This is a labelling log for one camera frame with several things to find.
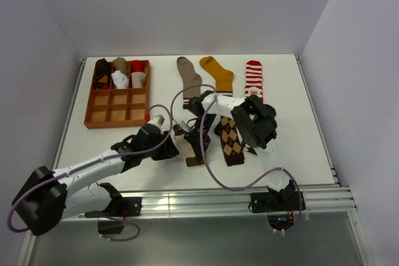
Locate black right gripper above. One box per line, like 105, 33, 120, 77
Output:
185, 113, 217, 161

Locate cream brown striped sock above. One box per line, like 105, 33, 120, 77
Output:
174, 129, 204, 167

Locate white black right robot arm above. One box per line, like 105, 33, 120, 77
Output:
184, 90, 305, 212

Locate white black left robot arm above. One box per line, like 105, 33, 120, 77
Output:
10, 123, 179, 236

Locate rolled cream socks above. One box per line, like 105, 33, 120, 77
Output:
130, 72, 147, 88

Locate rolled white socks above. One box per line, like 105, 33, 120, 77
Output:
111, 70, 128, 89

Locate rolled red socks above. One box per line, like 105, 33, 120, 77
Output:
130, 60, 145, 73

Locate rolled dark argyle socks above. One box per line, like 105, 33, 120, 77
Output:
92, 59, 112, 90

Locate rolled taupe socks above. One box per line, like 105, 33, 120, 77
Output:
112, 57, 130, 75

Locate brown argyle sock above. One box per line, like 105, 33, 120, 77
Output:
214, 116, 244, 166

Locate wooden compartment tray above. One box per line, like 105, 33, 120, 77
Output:
84, 60, 150, 129

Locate taupe sock with striped cuff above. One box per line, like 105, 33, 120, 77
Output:
176, 57, 202, 110

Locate mustard yellow sock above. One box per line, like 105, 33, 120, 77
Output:
199, 56, 234, 97

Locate navy blue sock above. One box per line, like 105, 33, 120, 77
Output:
263, 103, 276, 118

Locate red white striped sock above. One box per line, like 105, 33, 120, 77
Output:
244, 60, 264, 102

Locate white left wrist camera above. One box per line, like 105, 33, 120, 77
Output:
147, 115, 165, 131

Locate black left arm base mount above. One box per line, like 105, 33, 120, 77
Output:
84, 197, 142, 242

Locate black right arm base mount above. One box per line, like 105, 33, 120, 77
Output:
248, 191, 306, 232

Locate aluminium frame rail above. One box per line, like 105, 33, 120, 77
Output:
48, 185, 357, 222

